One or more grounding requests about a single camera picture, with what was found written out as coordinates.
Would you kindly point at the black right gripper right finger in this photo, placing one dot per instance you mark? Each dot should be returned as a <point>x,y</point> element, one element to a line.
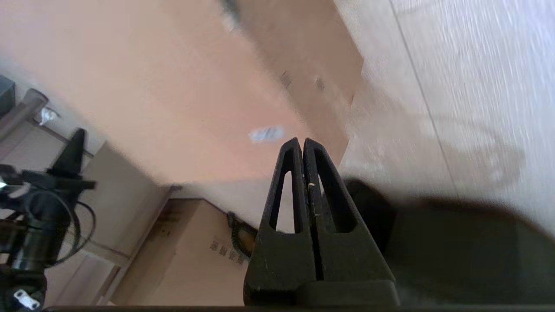
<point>355,255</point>

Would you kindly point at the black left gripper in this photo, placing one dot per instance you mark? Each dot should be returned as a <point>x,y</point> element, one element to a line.
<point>39,225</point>

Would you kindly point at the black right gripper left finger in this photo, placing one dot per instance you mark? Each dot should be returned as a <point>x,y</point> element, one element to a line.
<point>282,260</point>

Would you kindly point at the brown cardboard shoe box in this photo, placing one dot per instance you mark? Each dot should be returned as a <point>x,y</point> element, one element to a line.
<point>151,86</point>

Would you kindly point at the black silver robot base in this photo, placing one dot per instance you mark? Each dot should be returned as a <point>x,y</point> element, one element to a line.
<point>455,260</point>

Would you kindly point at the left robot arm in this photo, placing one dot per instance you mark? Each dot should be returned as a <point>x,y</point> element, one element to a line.
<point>17,290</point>

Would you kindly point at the crumpled white tissue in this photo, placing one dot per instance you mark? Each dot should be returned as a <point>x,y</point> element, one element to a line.
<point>47,116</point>

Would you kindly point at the brown cardboard carton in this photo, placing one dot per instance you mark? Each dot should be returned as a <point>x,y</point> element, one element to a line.
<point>195,260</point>

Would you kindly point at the grey metal table frame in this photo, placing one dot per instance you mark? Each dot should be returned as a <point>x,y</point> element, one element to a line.
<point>19,115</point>

